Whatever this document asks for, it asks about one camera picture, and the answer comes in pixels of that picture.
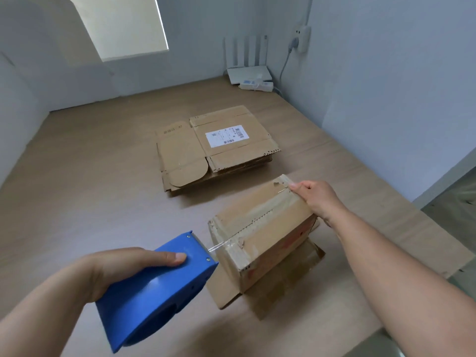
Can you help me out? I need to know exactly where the blue tape dispenser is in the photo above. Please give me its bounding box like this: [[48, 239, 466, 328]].
[[95, 231, 219, 355]]

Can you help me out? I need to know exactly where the clear yellowish tape roll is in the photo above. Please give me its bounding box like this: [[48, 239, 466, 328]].
[[207, 238, 233, 253]]

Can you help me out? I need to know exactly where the white-labelled cardboard box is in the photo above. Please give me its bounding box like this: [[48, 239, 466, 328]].
[[206, 174, 326, 320]]

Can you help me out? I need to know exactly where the person's left hand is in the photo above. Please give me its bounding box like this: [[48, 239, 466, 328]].
[[80, 247, 187, 303]]

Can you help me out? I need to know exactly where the person's right forearm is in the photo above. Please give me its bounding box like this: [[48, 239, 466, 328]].
[[327, 208, 476, 357]]

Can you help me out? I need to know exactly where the bright window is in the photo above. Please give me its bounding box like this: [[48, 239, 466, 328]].
[[69, 0, 170, 62]]

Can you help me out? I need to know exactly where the tuck-flap cardboard box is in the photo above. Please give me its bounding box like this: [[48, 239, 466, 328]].
[[155, 105, 280, 193]]

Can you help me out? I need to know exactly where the stack of cardboard boxes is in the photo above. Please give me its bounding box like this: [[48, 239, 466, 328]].
[[163, 154, 274, 194]]

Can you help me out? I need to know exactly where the white router with antennas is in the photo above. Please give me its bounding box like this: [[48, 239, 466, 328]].
[[223, 35, 274, 85]]

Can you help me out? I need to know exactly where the person's right hand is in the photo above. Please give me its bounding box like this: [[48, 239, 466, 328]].
[[288, 180, 349, 227]]

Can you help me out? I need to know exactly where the white foam partition board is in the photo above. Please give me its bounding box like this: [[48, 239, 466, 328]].
[[0, 52, 51, 186]]

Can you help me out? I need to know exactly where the white power strip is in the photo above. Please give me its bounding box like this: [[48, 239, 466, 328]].
[[238, 79, 274, 92]]

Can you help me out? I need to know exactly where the person's left forearm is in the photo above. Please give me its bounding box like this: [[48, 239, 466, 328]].
[[0, 256, 97, 357]]

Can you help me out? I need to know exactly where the grey power cable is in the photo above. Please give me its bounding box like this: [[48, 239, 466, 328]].
[[274, 39, 298, 99]]

